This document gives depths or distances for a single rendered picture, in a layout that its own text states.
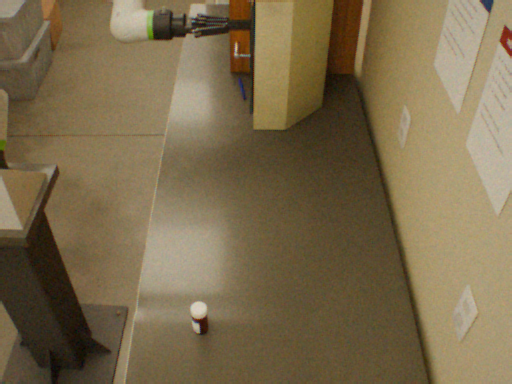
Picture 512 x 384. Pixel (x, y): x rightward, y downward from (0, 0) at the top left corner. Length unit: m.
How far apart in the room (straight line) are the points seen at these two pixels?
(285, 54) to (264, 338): 0.86
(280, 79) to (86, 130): 2.01
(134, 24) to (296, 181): 0.69
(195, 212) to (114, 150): 1.81
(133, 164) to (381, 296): 2.09
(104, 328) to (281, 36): 1.49
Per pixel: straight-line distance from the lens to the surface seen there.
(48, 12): 4.51
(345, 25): 2.10
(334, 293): 1.41
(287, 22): 1.65
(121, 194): 3.04
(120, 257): 2.74
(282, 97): 1.79
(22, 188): 1.64
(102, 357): 2.42
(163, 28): 1.68
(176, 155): 1.77
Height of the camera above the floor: 2.08
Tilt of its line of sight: 44 degrees down
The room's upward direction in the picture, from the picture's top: 1 degrees clockwise
